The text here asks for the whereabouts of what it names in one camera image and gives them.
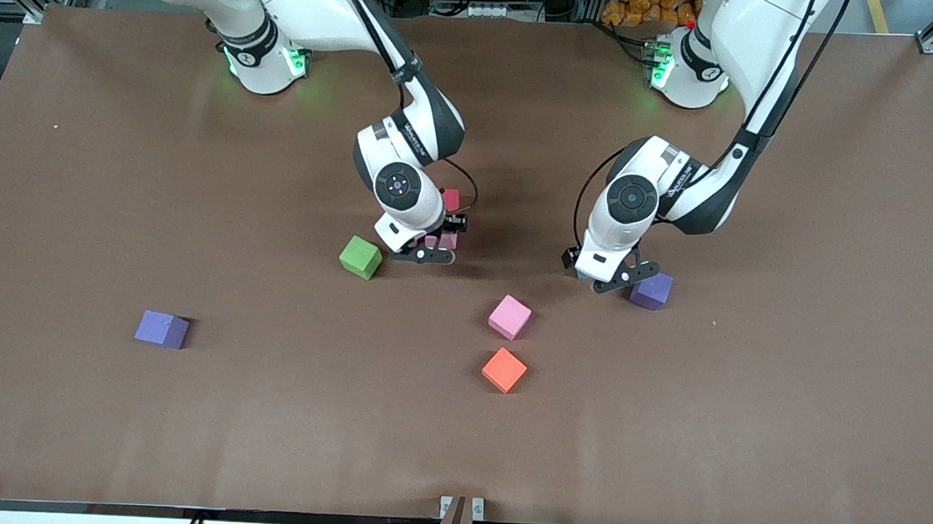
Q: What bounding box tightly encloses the purple foam block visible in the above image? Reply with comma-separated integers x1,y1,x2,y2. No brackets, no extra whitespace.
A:
629,271,675,312
134,309,191,351

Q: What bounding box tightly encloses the green foam block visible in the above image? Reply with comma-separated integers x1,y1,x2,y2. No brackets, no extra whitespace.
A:
337,235,384,282

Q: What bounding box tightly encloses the orange foam block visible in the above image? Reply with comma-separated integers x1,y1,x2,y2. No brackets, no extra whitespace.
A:
481,346,529,395

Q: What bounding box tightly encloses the large table cover sheet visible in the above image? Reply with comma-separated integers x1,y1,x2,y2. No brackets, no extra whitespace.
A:
0,0,933,524

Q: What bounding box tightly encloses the long grey power strip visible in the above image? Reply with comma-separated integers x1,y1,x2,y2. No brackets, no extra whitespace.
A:
434,1,541,22

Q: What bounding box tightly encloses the orange snack bag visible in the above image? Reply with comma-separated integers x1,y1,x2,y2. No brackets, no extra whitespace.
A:
600,0,703,31

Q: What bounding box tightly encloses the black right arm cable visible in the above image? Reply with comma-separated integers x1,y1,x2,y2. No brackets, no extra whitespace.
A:
331,0,489,216

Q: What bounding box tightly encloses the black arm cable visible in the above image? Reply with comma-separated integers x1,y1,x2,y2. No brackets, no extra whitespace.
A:
331,0,489,216
571,0,855,264

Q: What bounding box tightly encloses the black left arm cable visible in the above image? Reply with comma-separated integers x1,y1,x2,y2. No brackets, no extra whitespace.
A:
571,0,855,264

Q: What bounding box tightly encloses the small metal table bracket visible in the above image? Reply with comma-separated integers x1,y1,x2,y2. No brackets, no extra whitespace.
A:
440,495,485,522

